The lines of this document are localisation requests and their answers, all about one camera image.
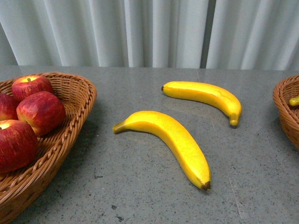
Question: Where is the left brown wicker basket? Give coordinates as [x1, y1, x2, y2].
[0, 71, 97, 224]

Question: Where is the curved yellow banana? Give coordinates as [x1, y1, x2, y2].
[161, 81, 242, 126]

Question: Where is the right brown wicker basket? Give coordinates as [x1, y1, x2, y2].
[272, 75, 299, 148]

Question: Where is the red apple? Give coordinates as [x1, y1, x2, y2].
[16, 91, 66, 136]
[12, 75, 54, 102]
[0, 119, 38, 173]

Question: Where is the long yellow banana in basket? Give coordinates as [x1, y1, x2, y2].
[289, 96, 299, 106]

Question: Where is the red apple left edge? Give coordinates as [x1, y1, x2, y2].
[0, 93, 19, 121]

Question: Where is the large yellow banana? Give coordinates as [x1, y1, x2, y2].
[113, 111, 211, 191]

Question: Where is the brown wicker basket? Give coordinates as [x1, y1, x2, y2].
[0, 71, 97, 224]
[272, 75, 299, 148]

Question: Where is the white pleated curtain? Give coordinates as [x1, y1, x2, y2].
[0, 0, 299, 70]

